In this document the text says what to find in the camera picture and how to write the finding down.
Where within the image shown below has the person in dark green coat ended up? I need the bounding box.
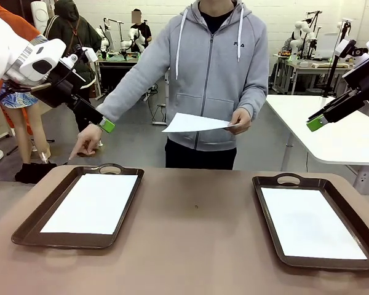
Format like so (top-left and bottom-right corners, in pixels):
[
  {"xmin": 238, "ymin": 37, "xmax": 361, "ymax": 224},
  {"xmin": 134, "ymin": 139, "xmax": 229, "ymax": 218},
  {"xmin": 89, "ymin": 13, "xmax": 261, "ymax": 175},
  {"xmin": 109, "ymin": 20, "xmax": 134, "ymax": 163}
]
[{"xmin": 42, "ymin": 0, "xmax": 103, "ymax": 133}]

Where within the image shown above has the person's right hand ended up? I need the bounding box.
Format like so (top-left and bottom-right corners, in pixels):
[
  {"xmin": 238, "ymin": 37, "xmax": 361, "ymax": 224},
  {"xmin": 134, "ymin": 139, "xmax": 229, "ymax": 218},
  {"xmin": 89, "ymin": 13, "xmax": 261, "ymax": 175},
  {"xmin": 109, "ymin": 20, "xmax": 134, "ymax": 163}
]
[{"xmin": 69, "ymin": 122, "xmax": 104, "ymax": 161}]

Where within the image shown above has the person's left forearm grey sleeve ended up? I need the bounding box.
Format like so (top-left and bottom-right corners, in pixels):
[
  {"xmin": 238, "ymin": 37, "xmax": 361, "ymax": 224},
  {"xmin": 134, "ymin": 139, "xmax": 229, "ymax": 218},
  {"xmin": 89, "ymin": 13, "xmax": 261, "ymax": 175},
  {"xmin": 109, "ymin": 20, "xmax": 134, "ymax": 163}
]
[{"xmin": 237, "ymin": 81, "xmax": 269, "ymax": 120}]

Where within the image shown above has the background work desk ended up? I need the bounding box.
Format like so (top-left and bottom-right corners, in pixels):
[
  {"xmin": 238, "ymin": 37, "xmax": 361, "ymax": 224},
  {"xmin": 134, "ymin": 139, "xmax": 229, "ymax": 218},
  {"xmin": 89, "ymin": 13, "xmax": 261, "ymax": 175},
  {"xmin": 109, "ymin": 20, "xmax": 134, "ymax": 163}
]
[
  {"xmin": 93, "ymin": 51, "xmax": 142, "ymax": 100},
  {"xmin": 272, "ymin": 52, "xmax": 367, "ymax": 95}
]

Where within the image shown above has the white A4 sheet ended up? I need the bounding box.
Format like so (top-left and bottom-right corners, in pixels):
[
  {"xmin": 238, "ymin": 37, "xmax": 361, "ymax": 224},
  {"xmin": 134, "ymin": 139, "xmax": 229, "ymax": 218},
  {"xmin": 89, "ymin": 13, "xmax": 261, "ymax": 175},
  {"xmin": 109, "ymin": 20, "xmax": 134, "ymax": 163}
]
[
  {"xmin": 39, "ymin": 173, "xmax": 139, "ymax": 235},
  {"xmin": 260, "ymin": 186, "xmax": 368, "ymax": 261}
]

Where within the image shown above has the person in black T-shirt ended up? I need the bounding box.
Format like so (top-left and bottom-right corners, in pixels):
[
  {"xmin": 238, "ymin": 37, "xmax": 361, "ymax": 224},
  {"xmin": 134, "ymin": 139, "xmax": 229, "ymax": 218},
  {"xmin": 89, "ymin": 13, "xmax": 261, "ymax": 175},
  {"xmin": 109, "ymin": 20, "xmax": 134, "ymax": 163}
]
[{"xmin": 130, "ymin": 8, "xmax": 153, "ymax": 52}]

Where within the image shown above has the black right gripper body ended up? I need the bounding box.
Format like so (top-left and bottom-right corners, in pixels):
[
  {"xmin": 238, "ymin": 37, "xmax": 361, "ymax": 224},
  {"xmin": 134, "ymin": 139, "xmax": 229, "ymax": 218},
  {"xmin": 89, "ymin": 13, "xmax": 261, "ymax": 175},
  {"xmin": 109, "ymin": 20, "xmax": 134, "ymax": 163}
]
[{"xmin": 343, "ymin": 60, "xmax": 369, "ymax": 104}]

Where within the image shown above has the black bag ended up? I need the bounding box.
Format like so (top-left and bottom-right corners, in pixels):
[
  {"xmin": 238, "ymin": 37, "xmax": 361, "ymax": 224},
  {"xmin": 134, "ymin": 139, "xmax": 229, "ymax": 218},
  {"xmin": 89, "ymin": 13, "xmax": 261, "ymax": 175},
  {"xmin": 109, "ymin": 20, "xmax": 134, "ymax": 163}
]
[{"xmin": 14, "ymin": 162, "xmax": 58, "ymax": 184}]

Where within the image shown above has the black tripod stand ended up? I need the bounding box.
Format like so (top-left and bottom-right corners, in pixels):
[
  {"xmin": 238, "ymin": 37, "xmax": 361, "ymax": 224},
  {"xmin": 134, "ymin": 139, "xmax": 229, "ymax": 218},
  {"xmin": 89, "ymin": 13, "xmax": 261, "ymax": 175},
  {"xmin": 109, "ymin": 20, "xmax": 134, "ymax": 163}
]
[{"xmin": 321, "ymin": 18, "xmax": 354, "ymax": 98}]

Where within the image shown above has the brown plastic tray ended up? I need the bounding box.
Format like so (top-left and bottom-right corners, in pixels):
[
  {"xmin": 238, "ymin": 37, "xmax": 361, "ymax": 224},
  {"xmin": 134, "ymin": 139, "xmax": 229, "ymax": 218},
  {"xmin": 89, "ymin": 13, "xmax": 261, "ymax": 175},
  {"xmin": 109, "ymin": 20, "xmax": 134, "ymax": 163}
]
[
  {"xmin": 11, "ymin": 162, "xmax": 145, "ymax": 250},
  {"xmin": 252, "ymin": 173, "xmax": 369, "ymax": 271}
]

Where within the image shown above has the person's right forearm grey sleeve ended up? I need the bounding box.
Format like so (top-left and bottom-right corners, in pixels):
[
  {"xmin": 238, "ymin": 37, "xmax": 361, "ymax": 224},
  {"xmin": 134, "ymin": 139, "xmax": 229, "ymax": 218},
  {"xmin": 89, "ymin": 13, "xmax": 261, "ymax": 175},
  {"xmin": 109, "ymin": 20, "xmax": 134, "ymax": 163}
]
[{"xmin": 95, "ymin": 66, "xmax": 150, "ymax": 124}]

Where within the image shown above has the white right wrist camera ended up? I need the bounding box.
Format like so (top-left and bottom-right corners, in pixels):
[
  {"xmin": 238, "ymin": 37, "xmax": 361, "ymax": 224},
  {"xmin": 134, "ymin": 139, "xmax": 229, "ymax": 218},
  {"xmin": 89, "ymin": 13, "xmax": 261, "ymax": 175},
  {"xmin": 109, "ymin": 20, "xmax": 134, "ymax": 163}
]
[{"xmin": 338, "ymin": 38, "xmax": 369, "ymax": 58}]

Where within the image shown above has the person's left hand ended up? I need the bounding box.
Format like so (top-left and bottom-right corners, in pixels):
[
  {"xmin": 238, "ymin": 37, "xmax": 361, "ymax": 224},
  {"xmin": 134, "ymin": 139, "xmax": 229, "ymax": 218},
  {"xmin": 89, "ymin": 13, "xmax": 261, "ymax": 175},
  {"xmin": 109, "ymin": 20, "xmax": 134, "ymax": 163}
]
[{"xmin": 224, "ymin": 108, "xmax": 252, "ymax": 135}]

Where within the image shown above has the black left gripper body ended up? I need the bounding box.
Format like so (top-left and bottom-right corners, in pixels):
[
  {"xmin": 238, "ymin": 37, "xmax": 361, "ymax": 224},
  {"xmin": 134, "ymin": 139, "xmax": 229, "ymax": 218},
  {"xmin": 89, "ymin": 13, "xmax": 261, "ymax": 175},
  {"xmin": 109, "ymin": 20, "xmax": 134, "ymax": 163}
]
[{"xmin": 33, "ymin": 60, "xmax": 87, "ymax": 109}]

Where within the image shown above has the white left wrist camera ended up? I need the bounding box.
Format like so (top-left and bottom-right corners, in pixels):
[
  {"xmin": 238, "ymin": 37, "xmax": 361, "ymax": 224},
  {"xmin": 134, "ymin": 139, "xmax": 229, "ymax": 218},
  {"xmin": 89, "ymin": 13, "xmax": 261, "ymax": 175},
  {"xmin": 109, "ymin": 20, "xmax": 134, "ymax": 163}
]
[{"xmin": 73, "ymin": 44, "xmax": 98, "ymax": 63}]

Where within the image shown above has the person in grey hoodie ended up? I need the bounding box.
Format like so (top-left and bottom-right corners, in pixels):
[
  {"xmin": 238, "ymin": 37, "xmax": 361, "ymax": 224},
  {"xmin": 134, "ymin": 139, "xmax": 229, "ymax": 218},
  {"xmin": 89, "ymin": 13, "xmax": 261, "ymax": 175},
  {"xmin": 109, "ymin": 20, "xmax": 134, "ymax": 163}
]
[{"xmin": 95, "ymin": 0, "xmax": 270, "ymax": 170}]

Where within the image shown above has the white A4 paper stack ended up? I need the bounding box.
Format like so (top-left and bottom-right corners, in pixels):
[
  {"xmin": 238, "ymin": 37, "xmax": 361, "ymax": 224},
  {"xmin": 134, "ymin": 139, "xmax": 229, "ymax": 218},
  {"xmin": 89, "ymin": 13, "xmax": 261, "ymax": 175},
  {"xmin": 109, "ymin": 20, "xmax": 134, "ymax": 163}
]
[{"xmin": 162, "ymin": 112, "xmax": 240, "ymax": 133}]

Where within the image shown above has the white side table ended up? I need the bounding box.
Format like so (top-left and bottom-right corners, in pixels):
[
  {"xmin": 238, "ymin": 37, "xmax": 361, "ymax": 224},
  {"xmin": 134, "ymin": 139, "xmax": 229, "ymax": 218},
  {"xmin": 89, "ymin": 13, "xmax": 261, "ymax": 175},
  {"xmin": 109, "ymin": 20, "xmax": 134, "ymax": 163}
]
[{"xmin": 265, "ymin": 94, "xmax": 369, "ymax": 195}]

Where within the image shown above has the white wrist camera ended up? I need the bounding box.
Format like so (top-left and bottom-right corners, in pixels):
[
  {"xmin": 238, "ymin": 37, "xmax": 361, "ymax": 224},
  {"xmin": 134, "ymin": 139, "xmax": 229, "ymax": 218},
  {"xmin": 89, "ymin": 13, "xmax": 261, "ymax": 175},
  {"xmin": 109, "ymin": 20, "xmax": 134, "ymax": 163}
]
[
  {"xmin": 73, "ymin": 44, "xmax": 98, "ymax": 63},
  {"xmin": 338, "ymin": 38, "xmax": 369, "ymax": 58}
]

